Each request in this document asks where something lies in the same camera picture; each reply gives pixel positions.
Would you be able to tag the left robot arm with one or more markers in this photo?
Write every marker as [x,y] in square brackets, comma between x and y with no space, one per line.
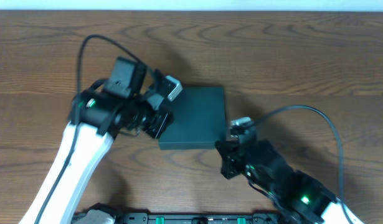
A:
[109,107]

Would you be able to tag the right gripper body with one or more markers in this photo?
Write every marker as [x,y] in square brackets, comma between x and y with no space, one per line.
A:
[226,158]

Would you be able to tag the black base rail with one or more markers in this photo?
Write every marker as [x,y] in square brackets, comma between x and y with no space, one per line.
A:
[144,218]

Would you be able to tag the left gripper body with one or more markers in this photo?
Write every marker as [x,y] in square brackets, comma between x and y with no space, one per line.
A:
[162,123]

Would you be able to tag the dark green gift box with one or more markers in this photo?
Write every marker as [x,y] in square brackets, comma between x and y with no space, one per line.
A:
[198,119]

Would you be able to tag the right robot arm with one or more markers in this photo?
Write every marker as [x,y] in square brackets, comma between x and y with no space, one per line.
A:
[297,196]

